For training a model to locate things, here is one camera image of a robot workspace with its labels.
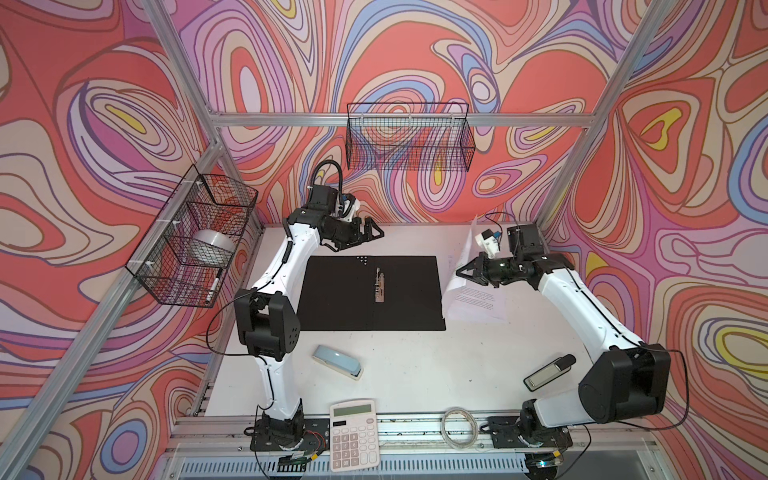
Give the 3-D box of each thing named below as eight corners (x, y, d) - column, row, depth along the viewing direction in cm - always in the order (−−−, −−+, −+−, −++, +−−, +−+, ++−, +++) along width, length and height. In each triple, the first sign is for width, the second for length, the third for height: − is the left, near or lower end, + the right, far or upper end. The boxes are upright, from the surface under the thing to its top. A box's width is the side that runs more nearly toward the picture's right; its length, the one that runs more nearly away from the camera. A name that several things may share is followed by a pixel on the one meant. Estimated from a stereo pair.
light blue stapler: (313, 361, 88) (310, 355, 84) (321, 347, 90) (318, 341, 86) (360, 382, 84) (359, 376, 80) (367, 367, 87) (366, 361, 83)
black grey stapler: (528, 393, 81) (533, 389, 79) (519, 380, 84) (524, 377, 81) (574, 368, 86) (580, 363, 83) (565, 356, 88) (571, 352, 85)
